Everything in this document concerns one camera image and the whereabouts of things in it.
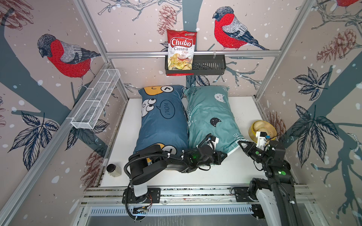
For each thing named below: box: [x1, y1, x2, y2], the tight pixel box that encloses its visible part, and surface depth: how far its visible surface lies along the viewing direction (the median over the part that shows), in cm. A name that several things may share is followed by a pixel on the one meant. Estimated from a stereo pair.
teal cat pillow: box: [182, 85, 248, 154], surface depth 90 cm
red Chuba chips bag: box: [166, 29, 198, 77], surface depth 87 cm
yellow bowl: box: [248, 120, 277, 144], surface depth 96 cm
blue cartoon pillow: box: [132, 85, 189, 154], surface depth 92 cm
